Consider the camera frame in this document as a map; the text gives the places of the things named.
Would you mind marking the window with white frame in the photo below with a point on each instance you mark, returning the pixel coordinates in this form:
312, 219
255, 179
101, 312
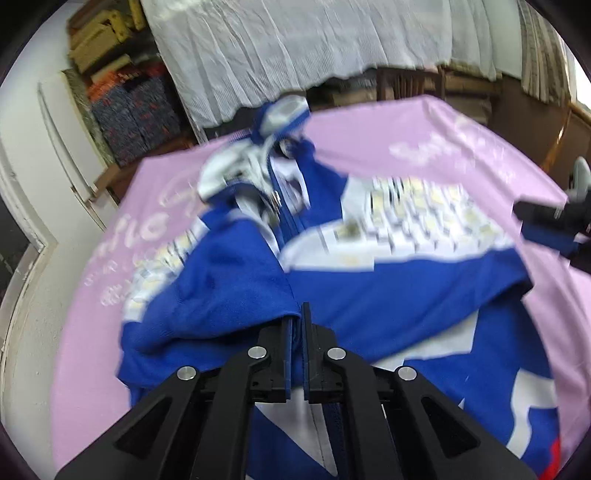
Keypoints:
18, 240

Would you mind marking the wooden table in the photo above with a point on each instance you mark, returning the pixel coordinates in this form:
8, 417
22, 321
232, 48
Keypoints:
545, 134

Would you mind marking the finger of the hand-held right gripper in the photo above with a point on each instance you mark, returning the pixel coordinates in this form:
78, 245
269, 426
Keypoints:
538, 213

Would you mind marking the white flat panel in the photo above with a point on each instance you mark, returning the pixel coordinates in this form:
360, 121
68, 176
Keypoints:
69, 138

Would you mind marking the white lace cloth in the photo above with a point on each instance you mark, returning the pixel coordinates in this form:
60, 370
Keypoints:
277, 46

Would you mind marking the striped curtain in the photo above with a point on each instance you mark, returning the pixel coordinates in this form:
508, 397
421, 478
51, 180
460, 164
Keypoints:
547, 50

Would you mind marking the blue and white jacket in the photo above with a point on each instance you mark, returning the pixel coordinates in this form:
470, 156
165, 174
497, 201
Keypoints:
369, 286

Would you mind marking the pink printed blanket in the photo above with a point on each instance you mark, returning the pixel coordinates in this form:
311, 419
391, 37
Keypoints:
401, 134

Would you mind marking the stack of cardboard boxes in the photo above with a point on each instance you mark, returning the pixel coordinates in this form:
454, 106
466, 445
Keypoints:
99, 34

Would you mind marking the wooden chair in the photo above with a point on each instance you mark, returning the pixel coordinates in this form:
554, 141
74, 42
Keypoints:
415, 83

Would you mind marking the wooden cabinet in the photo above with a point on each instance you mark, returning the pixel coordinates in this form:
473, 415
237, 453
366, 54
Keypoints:
115, 177

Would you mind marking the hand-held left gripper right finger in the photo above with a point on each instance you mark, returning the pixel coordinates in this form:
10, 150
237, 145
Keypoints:
306, 360

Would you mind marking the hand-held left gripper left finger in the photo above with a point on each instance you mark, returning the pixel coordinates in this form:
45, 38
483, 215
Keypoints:
289, 360

